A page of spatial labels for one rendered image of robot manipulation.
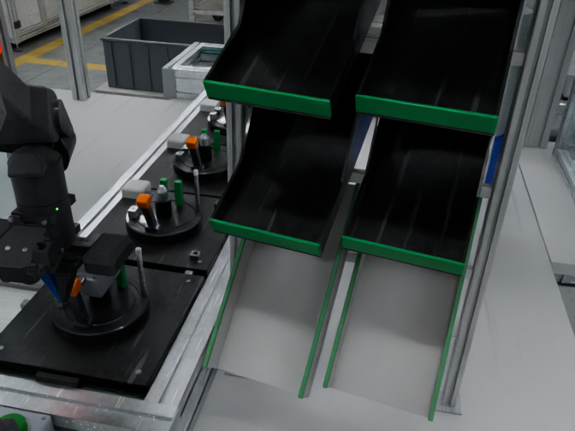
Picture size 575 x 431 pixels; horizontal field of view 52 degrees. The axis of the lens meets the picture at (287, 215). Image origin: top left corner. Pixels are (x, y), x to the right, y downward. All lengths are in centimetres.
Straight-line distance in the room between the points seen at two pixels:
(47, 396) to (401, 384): 45
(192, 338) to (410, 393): 32
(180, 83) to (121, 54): 87
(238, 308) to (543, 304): 64
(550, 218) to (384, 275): 78
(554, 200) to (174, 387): 108
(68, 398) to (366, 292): 41
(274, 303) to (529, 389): 45
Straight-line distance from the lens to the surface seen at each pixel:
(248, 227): 65
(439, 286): 77
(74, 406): 82
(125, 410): 80
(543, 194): 160
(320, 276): 77
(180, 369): 85
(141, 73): 284
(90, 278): 86
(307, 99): 56
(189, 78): 201
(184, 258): 102
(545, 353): 110
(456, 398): 94
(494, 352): 107
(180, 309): 91
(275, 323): 77
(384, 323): 77
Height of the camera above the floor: 156
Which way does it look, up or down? 31 degrees down
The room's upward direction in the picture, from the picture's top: 2 degrees clockwise
